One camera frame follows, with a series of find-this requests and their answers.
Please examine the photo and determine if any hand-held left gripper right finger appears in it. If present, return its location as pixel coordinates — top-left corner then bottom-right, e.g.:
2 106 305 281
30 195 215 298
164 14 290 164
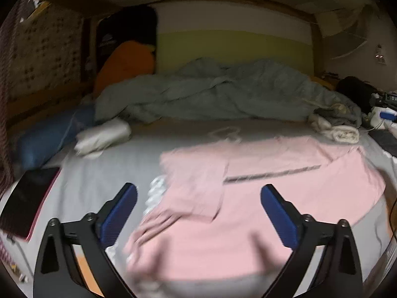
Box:
261 184 363 298

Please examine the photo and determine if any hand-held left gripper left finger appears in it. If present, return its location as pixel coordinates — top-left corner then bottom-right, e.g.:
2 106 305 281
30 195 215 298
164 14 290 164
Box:
33 183 138 298

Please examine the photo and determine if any pink printed t-shirt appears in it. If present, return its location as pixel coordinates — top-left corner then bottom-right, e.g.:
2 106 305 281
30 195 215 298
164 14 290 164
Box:
126 135 387 281

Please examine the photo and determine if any white fluffy cloth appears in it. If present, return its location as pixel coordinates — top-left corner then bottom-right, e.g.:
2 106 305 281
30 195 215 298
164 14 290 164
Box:
367 106 397 130

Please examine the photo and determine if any dark grey cloth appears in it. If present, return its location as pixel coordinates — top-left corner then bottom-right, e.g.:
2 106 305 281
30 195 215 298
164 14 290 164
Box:
369 130 397 157

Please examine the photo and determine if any black bag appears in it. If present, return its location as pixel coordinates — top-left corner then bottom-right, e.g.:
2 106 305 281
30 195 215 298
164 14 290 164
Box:
336 76 377 106

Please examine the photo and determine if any grey folded garment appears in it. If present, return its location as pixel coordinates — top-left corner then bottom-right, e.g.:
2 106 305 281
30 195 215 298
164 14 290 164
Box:
316 104 362 128

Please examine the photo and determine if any cream folded garment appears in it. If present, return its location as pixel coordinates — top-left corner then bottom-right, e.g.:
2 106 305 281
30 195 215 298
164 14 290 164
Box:
308 113 360 144

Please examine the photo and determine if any translucent net curtain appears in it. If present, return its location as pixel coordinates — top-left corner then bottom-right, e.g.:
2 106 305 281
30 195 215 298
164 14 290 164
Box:
323 15 369 59

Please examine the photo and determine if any white crumpled cloth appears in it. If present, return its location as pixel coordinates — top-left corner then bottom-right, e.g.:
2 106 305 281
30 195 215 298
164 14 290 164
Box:
74 119 131 158

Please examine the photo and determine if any dark tablet with pink case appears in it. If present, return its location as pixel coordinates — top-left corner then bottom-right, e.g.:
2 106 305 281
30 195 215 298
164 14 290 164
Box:
0 167 62 242

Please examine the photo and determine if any blue pillow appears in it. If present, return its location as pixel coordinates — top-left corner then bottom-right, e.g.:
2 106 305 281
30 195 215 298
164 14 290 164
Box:
17 104 97 170

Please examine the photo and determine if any grey-green duvet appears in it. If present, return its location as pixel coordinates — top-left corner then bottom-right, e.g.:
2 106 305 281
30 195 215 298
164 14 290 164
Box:
95 57 363 125

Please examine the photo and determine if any orange carrot plush pillow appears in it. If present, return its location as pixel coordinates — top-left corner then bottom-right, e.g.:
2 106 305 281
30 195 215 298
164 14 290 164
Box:
94 40 156 95

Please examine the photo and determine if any red plaid curtain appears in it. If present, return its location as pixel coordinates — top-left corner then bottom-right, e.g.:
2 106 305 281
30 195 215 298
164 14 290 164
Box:
0 6 19 264

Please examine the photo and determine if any patterned beige curtain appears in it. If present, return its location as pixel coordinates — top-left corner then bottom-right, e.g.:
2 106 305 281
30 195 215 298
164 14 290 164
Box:
6 9 84 100

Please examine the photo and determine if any black pillow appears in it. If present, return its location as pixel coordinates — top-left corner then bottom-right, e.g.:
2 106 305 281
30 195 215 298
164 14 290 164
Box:
96 5 158 69

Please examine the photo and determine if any white wall socket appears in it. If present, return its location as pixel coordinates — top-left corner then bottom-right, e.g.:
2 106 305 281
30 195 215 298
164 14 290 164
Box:
375 44 387 66

